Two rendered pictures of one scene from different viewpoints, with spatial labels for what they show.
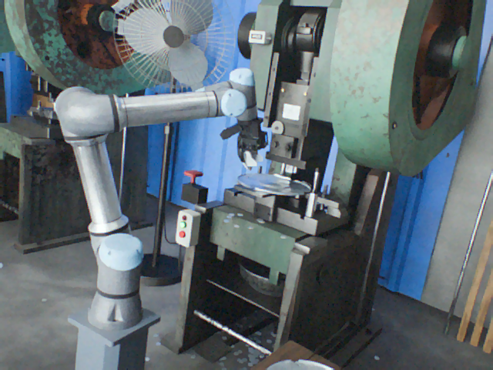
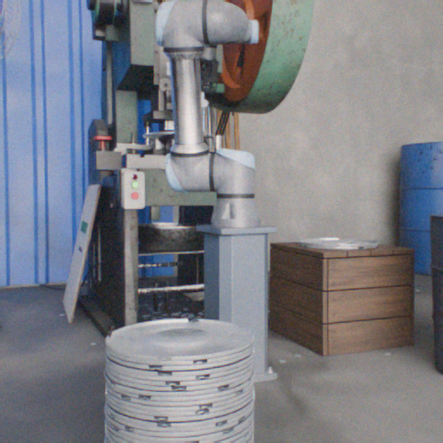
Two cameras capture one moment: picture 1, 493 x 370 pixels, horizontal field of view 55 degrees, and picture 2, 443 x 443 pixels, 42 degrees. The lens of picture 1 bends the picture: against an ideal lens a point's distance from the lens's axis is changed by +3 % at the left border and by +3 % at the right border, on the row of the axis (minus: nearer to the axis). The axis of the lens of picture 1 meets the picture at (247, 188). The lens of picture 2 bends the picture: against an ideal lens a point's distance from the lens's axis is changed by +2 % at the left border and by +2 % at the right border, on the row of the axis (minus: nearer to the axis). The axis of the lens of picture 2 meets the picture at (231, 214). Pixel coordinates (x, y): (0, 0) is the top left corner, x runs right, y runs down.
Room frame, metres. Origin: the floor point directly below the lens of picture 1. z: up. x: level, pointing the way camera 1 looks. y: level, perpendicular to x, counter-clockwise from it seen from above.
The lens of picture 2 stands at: (0.32, 1.78, 0.55)
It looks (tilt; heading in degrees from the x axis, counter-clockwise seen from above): 2 degrees down; 302
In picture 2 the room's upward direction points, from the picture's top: straight up
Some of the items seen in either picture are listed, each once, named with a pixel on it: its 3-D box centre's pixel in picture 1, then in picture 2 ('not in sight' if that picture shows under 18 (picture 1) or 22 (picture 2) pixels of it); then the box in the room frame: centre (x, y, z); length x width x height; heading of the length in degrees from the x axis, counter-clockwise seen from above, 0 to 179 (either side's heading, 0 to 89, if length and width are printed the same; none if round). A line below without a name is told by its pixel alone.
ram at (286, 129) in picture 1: (296, 119); (171, 78); (1.82, -0.15, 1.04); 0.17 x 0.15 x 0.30; 145
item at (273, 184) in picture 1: (273, 183); (178, 136); (1.75, -0.10, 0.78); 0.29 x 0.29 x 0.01
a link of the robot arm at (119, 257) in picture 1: (120, 261); (233, 171); (1.22, 0.33, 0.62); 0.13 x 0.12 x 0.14; 26
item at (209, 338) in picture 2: not in sight; (180, 337); (0.99, 0.89, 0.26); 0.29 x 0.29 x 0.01
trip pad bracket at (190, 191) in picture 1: (193, 205); (107, 175); (1.84, 0.22, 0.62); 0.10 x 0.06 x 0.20; 55
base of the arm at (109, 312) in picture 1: (117, 300); (235, 209); (1.21, 0.33, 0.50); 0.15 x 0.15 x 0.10
